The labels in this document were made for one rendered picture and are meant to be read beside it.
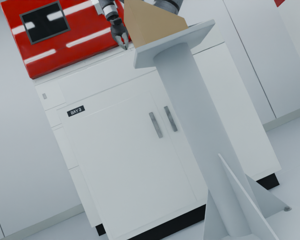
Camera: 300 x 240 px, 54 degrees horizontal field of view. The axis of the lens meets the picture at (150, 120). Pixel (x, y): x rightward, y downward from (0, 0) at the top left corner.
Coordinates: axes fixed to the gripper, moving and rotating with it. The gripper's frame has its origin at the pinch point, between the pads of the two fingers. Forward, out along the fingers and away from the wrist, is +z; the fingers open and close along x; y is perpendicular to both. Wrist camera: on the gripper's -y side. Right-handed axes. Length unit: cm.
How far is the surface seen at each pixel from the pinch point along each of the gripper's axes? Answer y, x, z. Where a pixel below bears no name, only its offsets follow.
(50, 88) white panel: 58, 56, -11
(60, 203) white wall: 206, 123, 81
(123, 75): -4.3, 7.2, 14.9
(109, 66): -4.3, 12.3, 7.6
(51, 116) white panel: 58, 63, 9
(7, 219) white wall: 206, 186, 73
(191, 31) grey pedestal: -50, -20, 20
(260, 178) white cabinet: -4, -38, 92
